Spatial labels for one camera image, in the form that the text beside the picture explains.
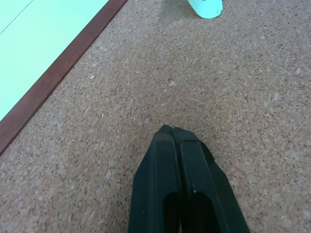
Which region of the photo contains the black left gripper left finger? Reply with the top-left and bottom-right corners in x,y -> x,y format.
128,124 -> 183,233

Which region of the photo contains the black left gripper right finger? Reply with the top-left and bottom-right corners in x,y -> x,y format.
172,126 -> 251,233

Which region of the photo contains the pale green plastic object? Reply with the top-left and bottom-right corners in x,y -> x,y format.
186,0 -> 224,19

